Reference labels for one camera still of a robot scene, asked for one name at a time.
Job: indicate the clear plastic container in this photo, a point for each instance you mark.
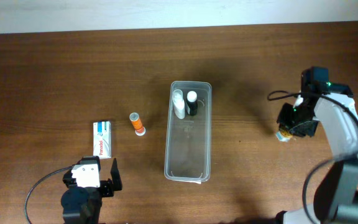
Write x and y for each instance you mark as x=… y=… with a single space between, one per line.
x=188 y=140

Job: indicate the black bottle white cap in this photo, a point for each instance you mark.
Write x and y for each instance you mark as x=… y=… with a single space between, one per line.
x=191 y=103

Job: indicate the orange tablet tube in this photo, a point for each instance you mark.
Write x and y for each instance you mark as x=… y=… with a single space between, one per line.
x=137 y=124

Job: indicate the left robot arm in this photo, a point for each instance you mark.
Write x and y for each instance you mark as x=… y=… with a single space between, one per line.
x=83 y=199

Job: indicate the small gold lid jar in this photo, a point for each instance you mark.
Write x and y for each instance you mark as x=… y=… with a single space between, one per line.
x=283 y=136

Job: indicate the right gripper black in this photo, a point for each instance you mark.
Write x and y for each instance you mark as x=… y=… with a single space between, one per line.
x=283 y=122

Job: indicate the white Panadol box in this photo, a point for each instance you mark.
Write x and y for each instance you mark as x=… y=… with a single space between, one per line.
x=102 y=139

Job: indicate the white plastic bottle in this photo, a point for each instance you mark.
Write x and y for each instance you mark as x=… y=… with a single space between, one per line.
x=179 y=103

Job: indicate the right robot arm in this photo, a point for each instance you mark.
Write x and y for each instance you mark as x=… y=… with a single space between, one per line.
x=330 y=190

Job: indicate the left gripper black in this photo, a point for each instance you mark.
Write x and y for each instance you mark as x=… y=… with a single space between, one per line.
x=106 y=184

